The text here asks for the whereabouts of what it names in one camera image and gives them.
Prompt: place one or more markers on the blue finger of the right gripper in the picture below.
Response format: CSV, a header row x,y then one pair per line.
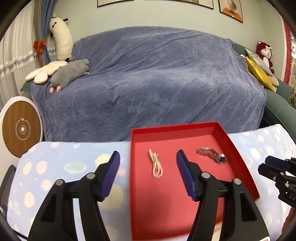
x,y
269,172
277,163

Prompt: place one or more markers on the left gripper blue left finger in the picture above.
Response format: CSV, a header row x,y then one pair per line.
x,y
55,217

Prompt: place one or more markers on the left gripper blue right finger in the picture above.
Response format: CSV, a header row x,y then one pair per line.
x,y
241,217

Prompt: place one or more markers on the silver blue-dial wristwatch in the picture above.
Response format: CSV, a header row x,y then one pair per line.
x,y
212,154

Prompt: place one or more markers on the blue planet pattern tablecloth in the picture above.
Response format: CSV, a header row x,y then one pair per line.
x,y
56,165

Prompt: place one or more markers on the cream plush under pillows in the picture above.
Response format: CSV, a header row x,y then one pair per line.
x,y
274,81

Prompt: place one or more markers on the gold satin pillow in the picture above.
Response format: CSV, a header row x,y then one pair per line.
x,y
260,75

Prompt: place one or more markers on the round wooden white appliance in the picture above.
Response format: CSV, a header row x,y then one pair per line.
x,y
21,128

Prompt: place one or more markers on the grey-green pillow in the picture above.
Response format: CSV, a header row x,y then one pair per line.
x,y
256,58

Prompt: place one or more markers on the red monkey plush toy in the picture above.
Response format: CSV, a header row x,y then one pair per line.
x,y
265,52

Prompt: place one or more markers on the cream flower cushion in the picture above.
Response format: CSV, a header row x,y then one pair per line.
x,y
41,75

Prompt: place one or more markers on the grey plush mole toy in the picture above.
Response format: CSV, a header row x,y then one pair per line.
x,y
68,74

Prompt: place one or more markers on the blue-grey sofa blanket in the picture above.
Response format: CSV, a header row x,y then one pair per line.
x,y
148,85

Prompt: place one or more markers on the white sheer curtain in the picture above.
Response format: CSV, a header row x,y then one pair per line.
x,y
18,58

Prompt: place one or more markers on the red ribbon bow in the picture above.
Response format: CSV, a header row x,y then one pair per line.
x,y
39,48

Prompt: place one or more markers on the cream long plush toy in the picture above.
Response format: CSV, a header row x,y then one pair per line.
x,y
63,39

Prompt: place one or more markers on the blue curtain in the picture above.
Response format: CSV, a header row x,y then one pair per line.
x,y
47,7

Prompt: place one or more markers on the red fringed wall hanging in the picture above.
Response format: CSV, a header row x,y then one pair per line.
x,y
288,67

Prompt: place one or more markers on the orange framed wall picture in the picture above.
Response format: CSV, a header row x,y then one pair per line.
x,y
231,8

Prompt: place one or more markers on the framed wall picture middle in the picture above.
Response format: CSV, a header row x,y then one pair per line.
x,y
205,3

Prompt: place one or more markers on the framed wall picture left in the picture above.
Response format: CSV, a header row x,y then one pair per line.
x,y
107,2

